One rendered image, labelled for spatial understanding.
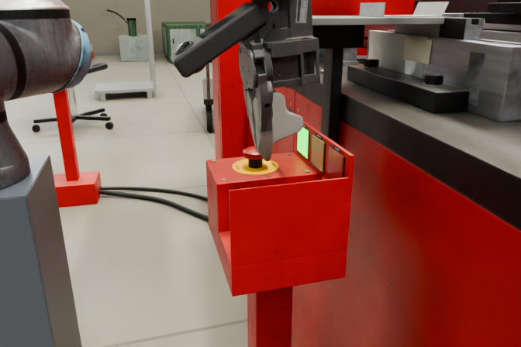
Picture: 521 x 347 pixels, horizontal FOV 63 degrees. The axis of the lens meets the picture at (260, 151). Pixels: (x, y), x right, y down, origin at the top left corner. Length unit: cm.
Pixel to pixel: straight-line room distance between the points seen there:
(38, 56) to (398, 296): 62
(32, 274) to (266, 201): 36
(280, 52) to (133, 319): 129
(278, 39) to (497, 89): 29
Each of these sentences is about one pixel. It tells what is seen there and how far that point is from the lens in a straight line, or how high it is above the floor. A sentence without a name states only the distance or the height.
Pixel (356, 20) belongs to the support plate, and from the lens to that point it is 68.
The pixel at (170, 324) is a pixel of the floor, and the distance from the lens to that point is 159.
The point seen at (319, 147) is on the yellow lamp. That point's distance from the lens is 63.
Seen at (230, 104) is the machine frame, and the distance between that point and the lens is 161.
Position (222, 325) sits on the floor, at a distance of 156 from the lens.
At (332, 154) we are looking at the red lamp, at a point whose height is 83.
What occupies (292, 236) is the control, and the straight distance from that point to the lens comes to 56.
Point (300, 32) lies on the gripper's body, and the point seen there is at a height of 99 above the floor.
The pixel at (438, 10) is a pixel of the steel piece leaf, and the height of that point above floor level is 101.
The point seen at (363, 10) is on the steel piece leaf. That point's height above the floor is 101.
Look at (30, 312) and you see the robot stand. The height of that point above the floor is 59.
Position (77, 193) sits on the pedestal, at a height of 7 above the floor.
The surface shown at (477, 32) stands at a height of 98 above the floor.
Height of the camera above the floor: 102
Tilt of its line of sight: 19 degrees down
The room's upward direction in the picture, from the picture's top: straight up
